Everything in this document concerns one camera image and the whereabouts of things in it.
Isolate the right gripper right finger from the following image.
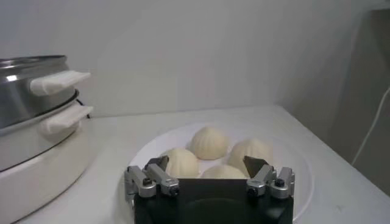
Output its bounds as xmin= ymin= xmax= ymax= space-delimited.
xmin=243 ymin=155 xmax=296 ymax=200

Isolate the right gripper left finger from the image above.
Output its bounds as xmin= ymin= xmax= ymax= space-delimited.
xmin=124 ymin=155 xmax=180 ymax=203

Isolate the white steamed baozi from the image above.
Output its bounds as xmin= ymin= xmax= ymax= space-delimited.
xmin=200 ymin=164 xmax=247 ymax=180
xmin=227 ymin=138 xmax=274 ymax=177
xmin=163 ymin=148 xmax=200 ymax=179
xmin=190 ymin=127 xmax=230 ymax=161

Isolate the steel steamer basket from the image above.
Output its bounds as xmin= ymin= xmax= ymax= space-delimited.
xmin=0 ymin=54 xmax=91 ymax=130

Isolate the white round plate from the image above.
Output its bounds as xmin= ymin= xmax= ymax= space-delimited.
xmin=127 ymin=121 xmax=314 ymax=224

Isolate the white electric cooker base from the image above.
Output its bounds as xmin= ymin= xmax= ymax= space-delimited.
xmin=0 ymin=91 xmax=94 ymax=224

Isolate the white power cable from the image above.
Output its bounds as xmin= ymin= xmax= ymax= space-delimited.
xmin=352 ymin=86 xmax=390 ymax=166

